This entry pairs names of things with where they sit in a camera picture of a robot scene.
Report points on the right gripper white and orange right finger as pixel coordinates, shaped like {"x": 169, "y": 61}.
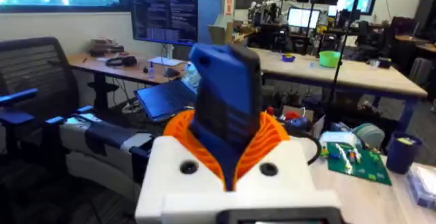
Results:
{"x": 282, "y": 173}

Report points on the right gripper white and orange left finger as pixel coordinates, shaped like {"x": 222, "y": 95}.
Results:
{"x": 170, "y": 169}

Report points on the cardboard box with toys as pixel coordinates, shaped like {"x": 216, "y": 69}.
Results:
{"x": 296, "y": 118}

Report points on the white flat box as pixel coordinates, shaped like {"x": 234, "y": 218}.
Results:
{"x": 338, "y": 138}

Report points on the open laptop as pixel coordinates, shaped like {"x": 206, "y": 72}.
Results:
{"x": 163, "y": 99}

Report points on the green board with toy blocks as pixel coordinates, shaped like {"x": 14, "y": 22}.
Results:
{"x": 361, "y": 164}

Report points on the grey-green tape roll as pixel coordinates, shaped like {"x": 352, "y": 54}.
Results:
{"x": 369, "y": 135}

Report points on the small blue dish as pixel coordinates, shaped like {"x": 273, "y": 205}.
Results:
{"x": 287, "y": 58}

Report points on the wooden desk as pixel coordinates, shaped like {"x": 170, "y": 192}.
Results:
{"x": 112, "y": 69}

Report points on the black headphones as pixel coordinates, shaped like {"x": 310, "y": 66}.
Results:
{"x": 121, "y": 61}

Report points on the dark blue cup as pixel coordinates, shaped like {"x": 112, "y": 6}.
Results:
{"x": 402, "y": 154}

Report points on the green plastic bowl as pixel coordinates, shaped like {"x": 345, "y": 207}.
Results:
{"x": 329, "y": 59}

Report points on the long pale wooden table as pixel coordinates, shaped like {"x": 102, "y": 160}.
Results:
{"x": 357, "y": 74}

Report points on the black tripod stand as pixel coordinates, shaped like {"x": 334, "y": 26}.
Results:
{"x": 340, "y": 53}

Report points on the clear plastic box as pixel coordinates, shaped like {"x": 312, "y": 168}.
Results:
{"x": 424, "y": 186}

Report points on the large dark computer monitor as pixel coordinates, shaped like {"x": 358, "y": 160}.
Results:
{"x": 165, "y": 19}

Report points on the small bright computer monitor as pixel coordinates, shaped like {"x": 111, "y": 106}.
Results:
{"x": 303, "y": 17}

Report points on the black mesh office chair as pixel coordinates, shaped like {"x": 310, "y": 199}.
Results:
{"x": 30, "y": 77}

